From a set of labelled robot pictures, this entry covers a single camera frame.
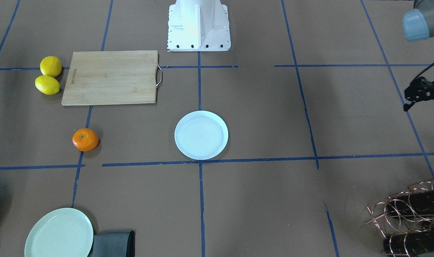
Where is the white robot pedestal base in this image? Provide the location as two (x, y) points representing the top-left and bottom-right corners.
(167, 0), (231, 52)

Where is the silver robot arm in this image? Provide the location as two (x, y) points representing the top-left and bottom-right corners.
(402, 0), (434, 42)

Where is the dark wine bottle rear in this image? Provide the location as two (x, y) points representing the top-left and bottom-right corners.
(386, 190), (434, 217)

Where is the yellow lemon near board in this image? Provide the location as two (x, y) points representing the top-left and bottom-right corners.
(39, 56), (63, 77)

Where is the dark wine bottle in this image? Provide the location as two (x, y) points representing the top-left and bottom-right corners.
(383, 231), (434, 257)
(386, 190), (434, 217)

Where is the wooden cutting board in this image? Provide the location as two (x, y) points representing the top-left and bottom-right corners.
(61, 50), (163, 106)

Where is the light green plate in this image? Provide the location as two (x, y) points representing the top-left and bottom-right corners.
(24, 208), (93, 257)

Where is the dark wine bottle front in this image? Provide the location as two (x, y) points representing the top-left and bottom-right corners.
(383, 231), (434, 257)

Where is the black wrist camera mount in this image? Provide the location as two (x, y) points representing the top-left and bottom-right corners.
(403, 62), (434, 112)

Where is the dark grey folded cloth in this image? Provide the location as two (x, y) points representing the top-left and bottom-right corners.
(92, 230), (135, 257)

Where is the copper wire bottle rack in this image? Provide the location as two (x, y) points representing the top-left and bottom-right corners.
(367, 179), (434, 257)

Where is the light blue plate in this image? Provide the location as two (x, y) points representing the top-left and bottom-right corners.
(174, 110), (229, 160)

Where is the orange fruit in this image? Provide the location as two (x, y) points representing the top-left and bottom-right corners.
(72, 128), (99, 152)

